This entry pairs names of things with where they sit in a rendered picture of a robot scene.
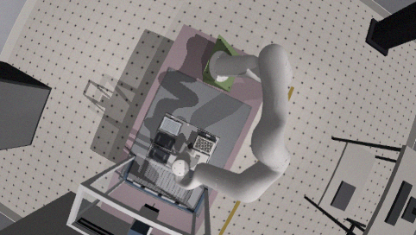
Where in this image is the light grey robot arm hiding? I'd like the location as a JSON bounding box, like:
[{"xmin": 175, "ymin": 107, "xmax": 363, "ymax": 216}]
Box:
[{"xmin": 172, "ymin": 44, "xmax": 293, "ymax": 203}]

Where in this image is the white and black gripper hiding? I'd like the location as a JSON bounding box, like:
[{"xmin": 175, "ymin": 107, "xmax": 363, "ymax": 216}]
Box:
[{"xmin": 183, "ymin": 143, "xmax": 192, "ymax": 155}]

